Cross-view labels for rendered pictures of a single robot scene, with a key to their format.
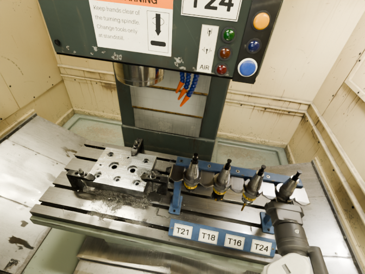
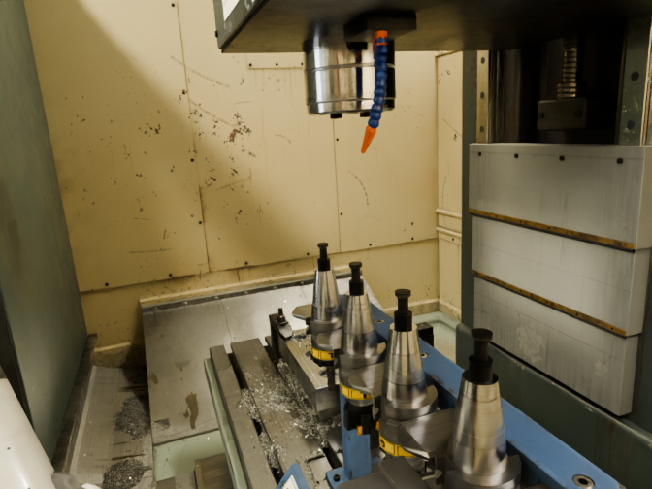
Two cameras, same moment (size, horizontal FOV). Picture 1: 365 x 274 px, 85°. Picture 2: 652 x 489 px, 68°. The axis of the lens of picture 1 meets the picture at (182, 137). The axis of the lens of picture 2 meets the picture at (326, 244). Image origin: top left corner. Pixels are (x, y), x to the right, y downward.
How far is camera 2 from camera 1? 0.72 m
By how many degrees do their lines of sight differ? 62
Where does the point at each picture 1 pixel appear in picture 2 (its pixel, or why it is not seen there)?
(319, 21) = not seen: outside the picture
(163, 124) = (528, 338)
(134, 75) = (309, 90)
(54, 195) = (246, 348)
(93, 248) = (215, 469)
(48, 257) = (190, 453)
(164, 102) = (529, 266)
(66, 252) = not seen: hidden behind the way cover
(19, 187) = not seen: hidden behind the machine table
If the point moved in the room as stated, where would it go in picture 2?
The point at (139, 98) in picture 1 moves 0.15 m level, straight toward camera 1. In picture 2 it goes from (484, 250) to (450, 263)
